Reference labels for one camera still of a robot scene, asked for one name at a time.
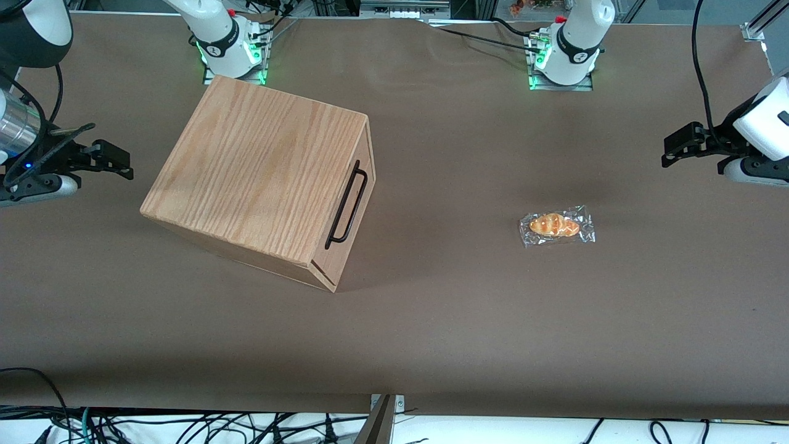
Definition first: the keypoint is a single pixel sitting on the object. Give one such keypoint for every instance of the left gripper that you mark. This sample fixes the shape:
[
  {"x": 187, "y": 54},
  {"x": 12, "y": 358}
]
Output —
[{"x": 720, "y": 146}]

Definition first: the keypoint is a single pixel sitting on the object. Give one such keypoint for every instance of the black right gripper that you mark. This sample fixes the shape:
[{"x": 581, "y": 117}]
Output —
[{"x": 57, "y": 154}]

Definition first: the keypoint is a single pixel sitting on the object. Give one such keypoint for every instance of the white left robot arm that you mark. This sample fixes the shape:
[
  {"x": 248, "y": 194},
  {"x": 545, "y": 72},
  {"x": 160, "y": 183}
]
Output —
[{"x": 576, "y": 43}]

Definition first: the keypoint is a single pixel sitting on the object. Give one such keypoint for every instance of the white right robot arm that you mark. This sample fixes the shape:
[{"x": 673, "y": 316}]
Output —
[{"x": 219, "y": 43}]

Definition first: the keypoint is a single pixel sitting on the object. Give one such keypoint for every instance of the light wooden drawer cabinet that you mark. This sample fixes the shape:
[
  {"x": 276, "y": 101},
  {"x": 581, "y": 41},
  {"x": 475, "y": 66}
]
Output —
[{"x": 246, "y": 166}]

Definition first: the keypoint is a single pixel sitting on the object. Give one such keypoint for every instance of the plastic-wrapped orange bread roll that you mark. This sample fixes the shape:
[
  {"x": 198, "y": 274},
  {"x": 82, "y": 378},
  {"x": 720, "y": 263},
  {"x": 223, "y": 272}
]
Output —
[{"x": 555, "y": 225}]

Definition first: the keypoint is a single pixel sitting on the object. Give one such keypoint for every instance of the small orange background object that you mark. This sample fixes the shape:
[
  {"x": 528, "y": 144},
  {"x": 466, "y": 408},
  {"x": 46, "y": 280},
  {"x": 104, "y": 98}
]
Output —
[{"x": 516, "y": 8}]

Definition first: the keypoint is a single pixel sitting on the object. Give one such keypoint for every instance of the grey background equipment box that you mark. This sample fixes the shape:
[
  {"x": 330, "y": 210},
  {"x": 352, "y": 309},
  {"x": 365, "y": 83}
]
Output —
[{"x": 400, "y": 8}]

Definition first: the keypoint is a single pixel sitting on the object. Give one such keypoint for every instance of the brown table cover sheet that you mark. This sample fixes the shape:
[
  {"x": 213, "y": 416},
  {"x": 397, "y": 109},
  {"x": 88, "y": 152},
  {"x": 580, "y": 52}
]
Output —
[{"x": 431, "y": 339}]

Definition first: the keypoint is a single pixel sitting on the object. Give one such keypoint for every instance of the dark wedge-shaped pole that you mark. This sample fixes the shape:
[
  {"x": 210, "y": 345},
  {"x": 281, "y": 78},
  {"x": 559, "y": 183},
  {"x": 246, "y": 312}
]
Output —
[{"x": 376, "y": 428}]

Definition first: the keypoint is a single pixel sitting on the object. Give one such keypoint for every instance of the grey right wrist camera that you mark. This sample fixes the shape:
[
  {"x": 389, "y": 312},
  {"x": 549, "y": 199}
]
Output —
[{"x": 43, "y": 187}]

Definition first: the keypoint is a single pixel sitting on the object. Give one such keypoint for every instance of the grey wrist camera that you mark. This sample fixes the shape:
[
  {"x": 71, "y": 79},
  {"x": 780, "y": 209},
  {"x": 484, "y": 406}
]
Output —
[
  {"x": 43, "y": 187},
  {"x": 758, "y": 172}
]

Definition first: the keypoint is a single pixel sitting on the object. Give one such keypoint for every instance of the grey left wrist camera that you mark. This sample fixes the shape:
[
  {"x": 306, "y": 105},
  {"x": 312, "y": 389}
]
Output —
[{"x": 758, "y": 172}]

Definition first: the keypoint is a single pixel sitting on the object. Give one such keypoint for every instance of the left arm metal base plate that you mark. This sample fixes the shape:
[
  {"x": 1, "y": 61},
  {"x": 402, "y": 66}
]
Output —
[{"x": 585, "y": 85}]

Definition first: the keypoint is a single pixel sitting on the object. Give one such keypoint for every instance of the aluminium frame profile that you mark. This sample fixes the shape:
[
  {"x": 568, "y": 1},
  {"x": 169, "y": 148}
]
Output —
[{"x": 761, "y": 21}]

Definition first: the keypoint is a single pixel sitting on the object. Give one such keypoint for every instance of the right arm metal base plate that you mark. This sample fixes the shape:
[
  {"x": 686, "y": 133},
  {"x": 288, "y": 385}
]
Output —
[{"x": 262, "y": 68}]

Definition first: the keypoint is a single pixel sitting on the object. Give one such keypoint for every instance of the grey metal table bracket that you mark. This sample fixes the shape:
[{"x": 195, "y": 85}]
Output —
[{"x": 397, "y": 404}]

